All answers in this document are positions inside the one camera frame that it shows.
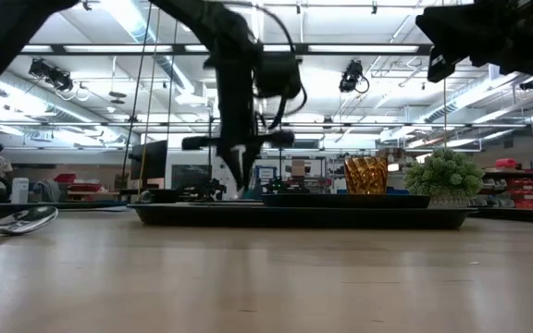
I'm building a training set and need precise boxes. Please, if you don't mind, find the red tray stack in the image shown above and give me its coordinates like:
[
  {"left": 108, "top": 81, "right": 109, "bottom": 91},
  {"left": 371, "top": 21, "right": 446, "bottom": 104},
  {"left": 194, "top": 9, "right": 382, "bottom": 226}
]
[{"left": 53, "top": 172, "right": 105, "bottom": 194}]

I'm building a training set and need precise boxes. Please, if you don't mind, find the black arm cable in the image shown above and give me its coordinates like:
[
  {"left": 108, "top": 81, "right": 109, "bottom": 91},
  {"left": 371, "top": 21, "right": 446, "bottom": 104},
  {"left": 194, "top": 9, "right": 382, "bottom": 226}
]
[{"left": 247, "top": 1, "right": 309, "bottom": 131}]

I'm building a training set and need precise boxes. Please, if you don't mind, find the thin hanging cord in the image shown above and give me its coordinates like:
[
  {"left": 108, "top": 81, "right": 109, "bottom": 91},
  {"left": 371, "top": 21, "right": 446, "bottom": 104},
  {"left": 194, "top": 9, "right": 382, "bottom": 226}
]
[{"left": 120, "top": 0, "right": 155, "bottom": 182}]

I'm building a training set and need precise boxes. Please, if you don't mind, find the white container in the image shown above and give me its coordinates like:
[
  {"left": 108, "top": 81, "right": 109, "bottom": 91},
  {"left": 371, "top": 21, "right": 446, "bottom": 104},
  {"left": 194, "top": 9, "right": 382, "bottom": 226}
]
[{"left": 10, "top": 177, "right": 31, "bottom": 205}]

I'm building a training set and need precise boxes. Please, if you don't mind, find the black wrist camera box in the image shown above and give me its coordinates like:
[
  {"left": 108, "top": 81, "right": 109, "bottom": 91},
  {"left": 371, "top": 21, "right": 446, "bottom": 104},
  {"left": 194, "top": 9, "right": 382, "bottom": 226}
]
[{"left": 254, "top": 51, "right": 304, "bottom": 99}]

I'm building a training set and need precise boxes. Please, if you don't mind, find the black overhead frame bar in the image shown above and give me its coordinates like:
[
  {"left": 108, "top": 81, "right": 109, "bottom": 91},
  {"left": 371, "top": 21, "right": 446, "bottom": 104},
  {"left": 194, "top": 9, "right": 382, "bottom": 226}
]
[{"left": 16, "top": 42, "right": 434, "bottom": 57}]

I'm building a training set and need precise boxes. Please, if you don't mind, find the green potted plant white pot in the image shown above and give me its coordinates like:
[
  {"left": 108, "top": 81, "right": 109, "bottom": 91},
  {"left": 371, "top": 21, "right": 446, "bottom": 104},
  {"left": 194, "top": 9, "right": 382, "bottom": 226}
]
[{"left": 403, "top": 147, "right": 486, "bottom": 209}]

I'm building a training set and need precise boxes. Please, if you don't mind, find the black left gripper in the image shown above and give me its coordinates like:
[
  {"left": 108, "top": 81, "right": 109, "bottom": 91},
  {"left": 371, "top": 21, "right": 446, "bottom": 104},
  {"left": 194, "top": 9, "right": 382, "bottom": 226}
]
[{"left": 181, "top": 54, "right": 296, "bottom": 190}]

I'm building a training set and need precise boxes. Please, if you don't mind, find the amber faceted plastic cup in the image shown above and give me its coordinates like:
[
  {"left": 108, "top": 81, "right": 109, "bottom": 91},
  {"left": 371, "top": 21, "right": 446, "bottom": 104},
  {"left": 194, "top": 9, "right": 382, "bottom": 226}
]
[{"left": 343, "top": 156, "right": 390, "bottom": 196}]

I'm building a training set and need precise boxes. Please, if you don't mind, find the black round plate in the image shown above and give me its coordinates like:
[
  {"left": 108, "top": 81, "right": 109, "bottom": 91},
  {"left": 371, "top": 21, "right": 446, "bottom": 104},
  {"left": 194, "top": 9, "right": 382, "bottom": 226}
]
[{"left": 261, "top": 192, "right": 432, "bottom": 210}]

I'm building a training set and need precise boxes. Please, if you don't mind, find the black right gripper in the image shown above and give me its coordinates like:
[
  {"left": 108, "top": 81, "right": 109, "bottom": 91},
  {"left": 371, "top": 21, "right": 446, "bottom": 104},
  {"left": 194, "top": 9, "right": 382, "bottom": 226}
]
[{"left": 415, "top": 0, "right": 533, "bottom": 84}]

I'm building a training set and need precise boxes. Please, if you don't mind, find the black monitor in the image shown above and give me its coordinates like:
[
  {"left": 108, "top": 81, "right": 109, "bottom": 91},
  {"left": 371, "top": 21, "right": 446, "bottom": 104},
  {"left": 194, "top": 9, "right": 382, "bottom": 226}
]
[{"left": 129, "top": 139, "right": 169, "bottom": 182}]

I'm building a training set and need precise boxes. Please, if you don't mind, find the black overhead mounted device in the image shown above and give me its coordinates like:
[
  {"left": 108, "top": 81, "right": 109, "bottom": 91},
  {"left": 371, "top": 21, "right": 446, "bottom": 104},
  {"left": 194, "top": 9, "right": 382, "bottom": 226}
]
[
  {"left": 27, "top": 57, "right": 75, "bottom": 93},
  {"left": 338, "top": 59, "right": 371, "bottom": 95}
]

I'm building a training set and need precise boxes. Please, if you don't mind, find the black rectangular tray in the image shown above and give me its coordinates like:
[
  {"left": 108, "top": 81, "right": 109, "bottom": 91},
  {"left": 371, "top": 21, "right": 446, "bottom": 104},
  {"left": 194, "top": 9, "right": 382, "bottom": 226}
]
[{"left": 127, "top": 202, "right": 479, "bottom": 231}]

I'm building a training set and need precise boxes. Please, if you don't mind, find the metal spoon wooden handle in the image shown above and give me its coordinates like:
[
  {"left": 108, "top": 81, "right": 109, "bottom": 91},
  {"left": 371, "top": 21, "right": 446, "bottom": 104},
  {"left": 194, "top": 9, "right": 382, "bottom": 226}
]
[{"left": 0, "top": 204, "right": 60, "bottom": 242}]

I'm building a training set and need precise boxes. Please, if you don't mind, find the black table side rail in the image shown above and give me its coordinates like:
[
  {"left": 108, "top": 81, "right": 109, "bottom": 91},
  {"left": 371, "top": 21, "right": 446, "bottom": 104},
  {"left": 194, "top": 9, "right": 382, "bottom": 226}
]
[{"left": 0, "top": 200, "right": 533, "bottom": 226}]

